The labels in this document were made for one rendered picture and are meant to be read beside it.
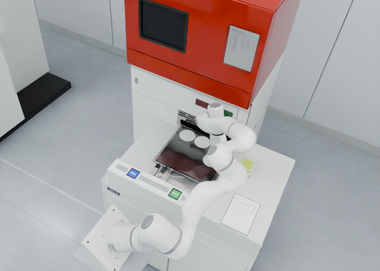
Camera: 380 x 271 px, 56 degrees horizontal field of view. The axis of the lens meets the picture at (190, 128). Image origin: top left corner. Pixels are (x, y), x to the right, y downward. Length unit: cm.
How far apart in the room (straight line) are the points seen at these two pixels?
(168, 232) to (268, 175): 82
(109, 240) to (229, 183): 64
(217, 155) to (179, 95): 87
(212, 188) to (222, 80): 70
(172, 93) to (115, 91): 180
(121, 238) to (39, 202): 155
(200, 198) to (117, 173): 65
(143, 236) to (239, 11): 108
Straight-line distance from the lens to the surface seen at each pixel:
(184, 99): 224
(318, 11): 332
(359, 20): 331
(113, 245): 175
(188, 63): 201
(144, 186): 192
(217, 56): 190
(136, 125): 265
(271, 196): 198
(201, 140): 224
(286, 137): 375
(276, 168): 211
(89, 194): 310
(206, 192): 147
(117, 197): 216
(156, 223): 144
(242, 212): 188
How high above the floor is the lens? 251
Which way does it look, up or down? 44 degrees down
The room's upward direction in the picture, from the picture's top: 7 degrees clockwise
